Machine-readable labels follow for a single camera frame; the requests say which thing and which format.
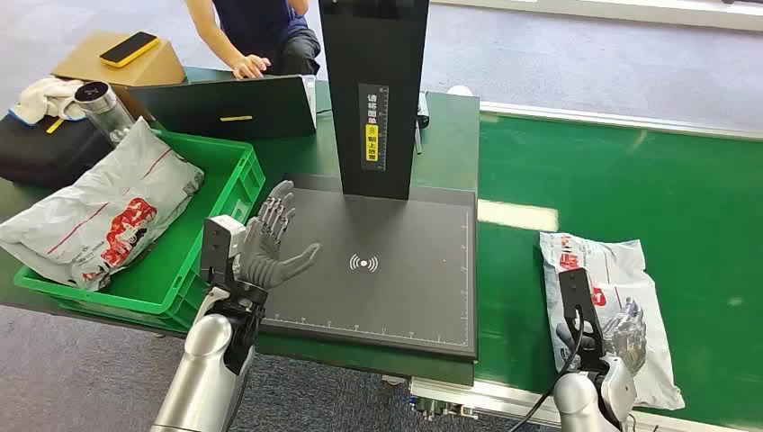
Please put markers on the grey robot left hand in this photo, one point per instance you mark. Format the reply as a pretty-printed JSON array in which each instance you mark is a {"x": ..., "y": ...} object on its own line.
[{"x": 265, "y": 256}]

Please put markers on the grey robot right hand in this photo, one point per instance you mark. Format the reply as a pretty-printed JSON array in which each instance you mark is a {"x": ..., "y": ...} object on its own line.
[{"x": 629, "y": 337}]

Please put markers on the white red-print mailer package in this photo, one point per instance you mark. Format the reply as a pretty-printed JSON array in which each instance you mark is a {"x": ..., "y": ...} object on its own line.
[
  {"x": 614, "y": 262},
  {"x": 107, "y": 191}
]

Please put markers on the person's right forearm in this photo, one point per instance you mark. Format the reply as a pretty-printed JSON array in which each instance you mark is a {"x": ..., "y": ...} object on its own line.
[{"x": 211, "y": 33}]

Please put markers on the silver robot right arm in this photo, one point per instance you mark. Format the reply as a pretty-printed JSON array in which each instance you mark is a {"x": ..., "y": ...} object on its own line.
[{"x": 575, "y": 399}]

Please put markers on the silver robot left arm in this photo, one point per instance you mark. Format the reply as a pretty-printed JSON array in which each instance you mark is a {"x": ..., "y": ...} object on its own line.
[{"x": 202, "y": 369}]

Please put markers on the black inbound scanner machine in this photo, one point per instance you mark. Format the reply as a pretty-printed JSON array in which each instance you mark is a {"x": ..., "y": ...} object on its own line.
[{"x": 387, "y": 286}]

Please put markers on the green conveyor belt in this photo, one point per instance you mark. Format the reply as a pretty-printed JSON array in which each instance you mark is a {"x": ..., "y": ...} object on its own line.
[{"x": 656, "y": 197}]

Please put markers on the brown cardboard box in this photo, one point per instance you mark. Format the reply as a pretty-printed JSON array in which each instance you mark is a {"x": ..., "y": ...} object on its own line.
[{"x": 149, "y": 65}]

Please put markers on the green plastic crate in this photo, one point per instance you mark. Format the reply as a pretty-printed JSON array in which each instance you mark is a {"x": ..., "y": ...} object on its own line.
[{"x": 226, "y": 161}]

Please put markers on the black laptop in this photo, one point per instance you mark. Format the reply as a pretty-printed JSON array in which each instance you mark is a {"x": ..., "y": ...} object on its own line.
[{"x": 238, "y": 107}]

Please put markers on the person's right hand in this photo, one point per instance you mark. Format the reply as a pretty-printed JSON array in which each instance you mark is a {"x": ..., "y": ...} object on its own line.
[{"x": 250, "y": 65}]

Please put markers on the metal terminal block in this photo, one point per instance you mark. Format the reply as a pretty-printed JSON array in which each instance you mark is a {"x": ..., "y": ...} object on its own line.
[{"x": 444, "y": 409}]

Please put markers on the black silver handheld device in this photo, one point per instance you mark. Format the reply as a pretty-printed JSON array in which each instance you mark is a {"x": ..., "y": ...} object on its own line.
[{"x": 422, "y": 113}]

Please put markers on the clear bottle with steel lid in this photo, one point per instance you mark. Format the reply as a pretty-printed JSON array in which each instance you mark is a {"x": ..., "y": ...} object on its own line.
[{"x": 101, "y": 107}]

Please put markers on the person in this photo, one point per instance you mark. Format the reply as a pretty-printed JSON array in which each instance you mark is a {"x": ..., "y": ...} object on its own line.
[{"x": 262, "y": 24}]

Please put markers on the black bag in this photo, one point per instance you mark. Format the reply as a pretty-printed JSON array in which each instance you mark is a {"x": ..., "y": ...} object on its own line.
[{"x": 42, "y": 155}]

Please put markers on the phone with yellow case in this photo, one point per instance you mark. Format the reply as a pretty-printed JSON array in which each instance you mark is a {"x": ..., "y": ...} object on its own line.
[{"x": 128, "y": 49}]

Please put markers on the small white round object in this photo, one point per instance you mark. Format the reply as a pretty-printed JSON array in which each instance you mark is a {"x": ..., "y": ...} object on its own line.
[{"x": 460, "y": 91}]

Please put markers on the white towel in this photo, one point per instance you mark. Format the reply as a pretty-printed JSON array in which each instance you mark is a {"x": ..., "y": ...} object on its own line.
[{"x": 44, "y": 95}]

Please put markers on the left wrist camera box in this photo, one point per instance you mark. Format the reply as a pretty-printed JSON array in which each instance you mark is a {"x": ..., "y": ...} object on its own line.
[{"x": 217, "y": 250}]

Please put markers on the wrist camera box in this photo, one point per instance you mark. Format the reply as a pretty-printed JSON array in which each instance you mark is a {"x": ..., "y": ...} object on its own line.
[
  {"x": 575, "y": 292},
  {"x": 217, "y": 250}
]

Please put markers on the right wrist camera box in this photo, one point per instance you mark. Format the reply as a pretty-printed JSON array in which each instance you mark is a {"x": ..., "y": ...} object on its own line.
[{"x": 575, "y": 292}]

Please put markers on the aluminium conveyor frame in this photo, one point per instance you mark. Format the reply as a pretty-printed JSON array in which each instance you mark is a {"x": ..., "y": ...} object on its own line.
[{"x": 596, "y": 116}]

